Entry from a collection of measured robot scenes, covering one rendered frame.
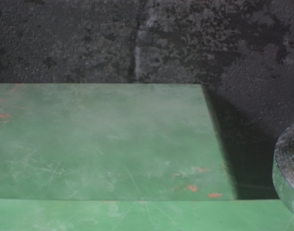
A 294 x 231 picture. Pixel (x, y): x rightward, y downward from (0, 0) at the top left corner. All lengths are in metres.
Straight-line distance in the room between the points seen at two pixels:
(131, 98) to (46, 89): 0.13
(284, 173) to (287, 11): 0.63
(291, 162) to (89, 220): 0.16
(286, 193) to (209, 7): 0.62
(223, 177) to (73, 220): 0.27
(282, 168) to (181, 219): 0.12
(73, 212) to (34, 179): 0.22
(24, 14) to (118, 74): 0.17
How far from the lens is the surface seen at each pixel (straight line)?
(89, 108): 0.88
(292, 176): 0.37
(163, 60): 0.98
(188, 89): 0.96
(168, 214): 0.48
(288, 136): 0.42
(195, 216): 0.48
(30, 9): 0.97
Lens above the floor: 0.93
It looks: 68 degrees down
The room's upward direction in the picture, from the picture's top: 177 degrees clockwise
